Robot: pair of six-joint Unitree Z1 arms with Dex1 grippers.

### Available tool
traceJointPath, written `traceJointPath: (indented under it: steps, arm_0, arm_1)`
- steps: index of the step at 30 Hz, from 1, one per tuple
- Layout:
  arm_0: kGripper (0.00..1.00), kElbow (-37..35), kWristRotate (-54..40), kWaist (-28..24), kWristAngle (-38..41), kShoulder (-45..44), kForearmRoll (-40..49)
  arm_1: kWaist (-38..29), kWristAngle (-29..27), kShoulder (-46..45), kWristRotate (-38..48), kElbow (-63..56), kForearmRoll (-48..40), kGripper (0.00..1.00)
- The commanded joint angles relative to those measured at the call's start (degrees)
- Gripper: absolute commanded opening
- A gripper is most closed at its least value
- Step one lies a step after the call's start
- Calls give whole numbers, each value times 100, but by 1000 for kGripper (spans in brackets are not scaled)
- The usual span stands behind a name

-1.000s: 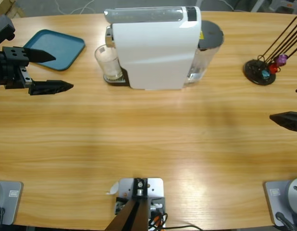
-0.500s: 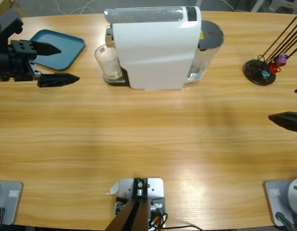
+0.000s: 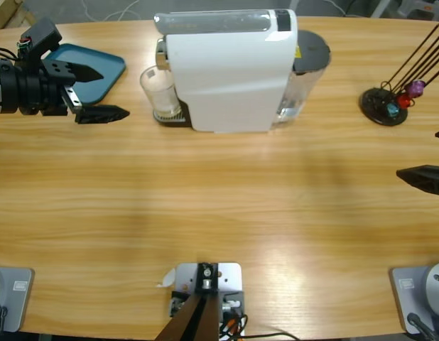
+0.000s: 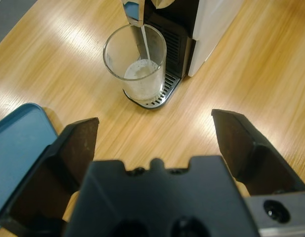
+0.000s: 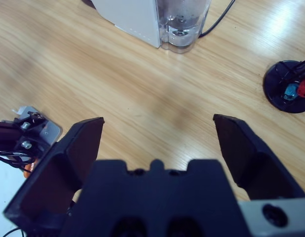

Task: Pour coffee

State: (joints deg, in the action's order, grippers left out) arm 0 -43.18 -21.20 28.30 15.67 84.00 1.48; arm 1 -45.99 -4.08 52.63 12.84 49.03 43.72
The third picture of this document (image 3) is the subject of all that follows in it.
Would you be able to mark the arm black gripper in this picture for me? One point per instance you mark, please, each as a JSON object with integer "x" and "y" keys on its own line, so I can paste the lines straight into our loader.
{"x": 31, "y": 92}

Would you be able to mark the clear glass cup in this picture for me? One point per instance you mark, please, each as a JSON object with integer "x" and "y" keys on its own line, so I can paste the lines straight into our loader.
{"x": 159, "y": 92}

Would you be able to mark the grey coffee machine lever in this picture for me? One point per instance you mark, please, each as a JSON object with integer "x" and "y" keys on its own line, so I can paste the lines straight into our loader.
{"x": 212, "y": 23}

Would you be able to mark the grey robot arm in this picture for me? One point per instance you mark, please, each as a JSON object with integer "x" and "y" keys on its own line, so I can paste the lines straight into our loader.
{"x": 436, "y": 284}
{"x": 13, "y": 298}

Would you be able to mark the red coffee capsule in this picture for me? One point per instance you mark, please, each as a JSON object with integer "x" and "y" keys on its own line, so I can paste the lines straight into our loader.
{"x": 404, "y": 101}

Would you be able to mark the purple coffee capsule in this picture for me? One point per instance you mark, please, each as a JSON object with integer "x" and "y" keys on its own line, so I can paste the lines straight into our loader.
{"x": 416, "y": 88}

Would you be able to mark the blue coffee capsule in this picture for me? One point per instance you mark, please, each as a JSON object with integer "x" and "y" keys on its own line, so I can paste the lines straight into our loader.
{"x": 393, "y": 109}

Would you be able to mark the white capsule coffee machine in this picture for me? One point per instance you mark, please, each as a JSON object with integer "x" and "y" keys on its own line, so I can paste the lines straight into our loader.
{"x": 223, "y": 71}

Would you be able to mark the teal plastic tray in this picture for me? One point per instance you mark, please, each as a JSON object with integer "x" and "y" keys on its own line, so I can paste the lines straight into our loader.
{"x": 107, "y": 64}

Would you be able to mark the black capsule holder with rods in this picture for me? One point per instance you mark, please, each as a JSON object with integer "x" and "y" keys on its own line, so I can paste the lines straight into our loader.
{"x": 374, "y": 103}

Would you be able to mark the metal drip tray grid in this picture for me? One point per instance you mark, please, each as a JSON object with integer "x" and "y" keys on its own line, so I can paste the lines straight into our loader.
{"x": 175, "y": 121}

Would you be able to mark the clear water tank dark lid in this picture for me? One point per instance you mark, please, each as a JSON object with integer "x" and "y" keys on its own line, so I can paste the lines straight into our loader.
{"x": 312, "y": 49}

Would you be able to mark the white paper tag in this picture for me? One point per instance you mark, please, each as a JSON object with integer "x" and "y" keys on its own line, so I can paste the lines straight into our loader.
{"x": 168, "y": 278}

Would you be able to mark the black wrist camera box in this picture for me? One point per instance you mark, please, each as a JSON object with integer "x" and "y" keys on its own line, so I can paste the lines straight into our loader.
{"x": 40, "y": 35}

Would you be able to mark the white mount block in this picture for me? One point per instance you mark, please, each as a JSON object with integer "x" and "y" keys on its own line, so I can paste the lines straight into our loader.
{"x": 230, "y": 277}

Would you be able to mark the dark mount post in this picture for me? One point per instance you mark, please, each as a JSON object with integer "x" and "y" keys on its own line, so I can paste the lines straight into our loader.
{"x": 194, "y": 316}

